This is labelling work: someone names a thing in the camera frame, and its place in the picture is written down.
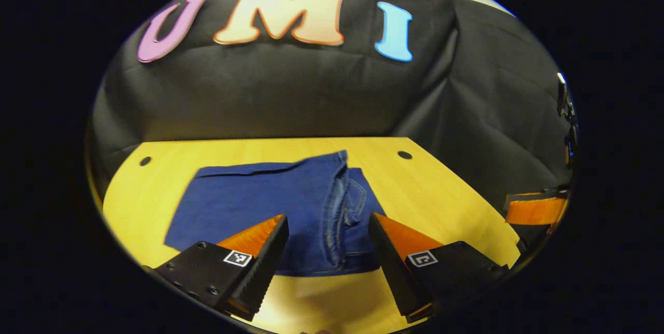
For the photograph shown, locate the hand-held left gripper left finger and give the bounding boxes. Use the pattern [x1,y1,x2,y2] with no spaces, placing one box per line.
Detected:
[150,214,289,322]

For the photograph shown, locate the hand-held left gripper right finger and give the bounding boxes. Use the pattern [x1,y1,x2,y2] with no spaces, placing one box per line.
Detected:
[368,212,511,323]

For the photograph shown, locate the blue jeans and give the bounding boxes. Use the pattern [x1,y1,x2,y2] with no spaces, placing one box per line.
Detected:
[165,150,387,276]

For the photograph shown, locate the black backdrop cloth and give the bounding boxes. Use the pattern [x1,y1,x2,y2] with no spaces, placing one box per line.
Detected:
[86,0,576,210]

